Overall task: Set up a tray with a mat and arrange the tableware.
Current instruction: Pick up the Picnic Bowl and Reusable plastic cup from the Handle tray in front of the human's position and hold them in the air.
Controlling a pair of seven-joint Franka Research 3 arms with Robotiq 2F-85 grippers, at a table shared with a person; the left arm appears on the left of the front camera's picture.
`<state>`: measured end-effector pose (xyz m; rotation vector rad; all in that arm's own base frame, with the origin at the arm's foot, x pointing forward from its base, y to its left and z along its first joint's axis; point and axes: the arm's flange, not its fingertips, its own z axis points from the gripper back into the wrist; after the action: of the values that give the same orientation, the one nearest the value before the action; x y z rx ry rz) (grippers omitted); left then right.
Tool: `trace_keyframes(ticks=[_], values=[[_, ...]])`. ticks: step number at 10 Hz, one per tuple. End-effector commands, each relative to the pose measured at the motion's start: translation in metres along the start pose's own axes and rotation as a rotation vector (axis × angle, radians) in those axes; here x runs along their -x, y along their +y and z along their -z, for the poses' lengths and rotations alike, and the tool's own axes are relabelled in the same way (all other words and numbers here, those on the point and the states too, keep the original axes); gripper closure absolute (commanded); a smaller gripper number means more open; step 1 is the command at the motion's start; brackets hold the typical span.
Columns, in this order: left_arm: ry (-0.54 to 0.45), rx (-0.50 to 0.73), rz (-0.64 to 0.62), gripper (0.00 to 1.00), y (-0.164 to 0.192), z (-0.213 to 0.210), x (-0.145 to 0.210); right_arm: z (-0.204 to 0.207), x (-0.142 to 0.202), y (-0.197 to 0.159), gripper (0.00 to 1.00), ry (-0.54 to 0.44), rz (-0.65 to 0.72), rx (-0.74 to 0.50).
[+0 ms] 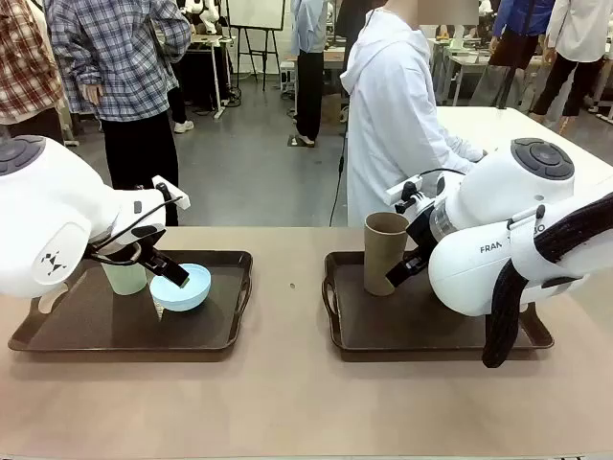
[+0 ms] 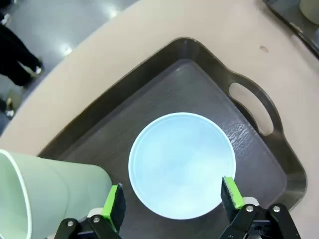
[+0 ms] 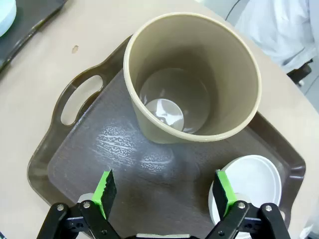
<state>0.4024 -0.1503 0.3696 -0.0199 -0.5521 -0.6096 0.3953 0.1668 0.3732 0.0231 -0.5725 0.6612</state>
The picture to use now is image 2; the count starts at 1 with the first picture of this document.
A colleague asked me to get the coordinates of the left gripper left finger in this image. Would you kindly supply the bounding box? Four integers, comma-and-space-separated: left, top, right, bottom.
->
53, 183, 127, 239

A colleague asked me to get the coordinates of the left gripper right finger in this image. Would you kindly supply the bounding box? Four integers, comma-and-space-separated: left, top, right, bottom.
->
219, 176, 302, 239

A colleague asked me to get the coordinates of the light green cup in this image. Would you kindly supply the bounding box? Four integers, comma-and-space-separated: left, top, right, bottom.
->
0, 148, 113, 239

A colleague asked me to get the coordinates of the light blue bowl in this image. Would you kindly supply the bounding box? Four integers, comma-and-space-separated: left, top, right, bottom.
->
128, 112, 237, 220

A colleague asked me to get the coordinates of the brown cup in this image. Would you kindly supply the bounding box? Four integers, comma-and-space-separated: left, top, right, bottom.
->
299, 0, 319, 24

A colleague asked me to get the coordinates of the person in black trousers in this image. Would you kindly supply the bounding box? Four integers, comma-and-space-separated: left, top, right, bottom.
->
0, 13, 44, 88

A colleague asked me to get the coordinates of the dark brown handled tray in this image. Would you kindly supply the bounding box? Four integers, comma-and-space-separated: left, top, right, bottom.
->
262, 0, 319, 59
37, 37, 308, 239

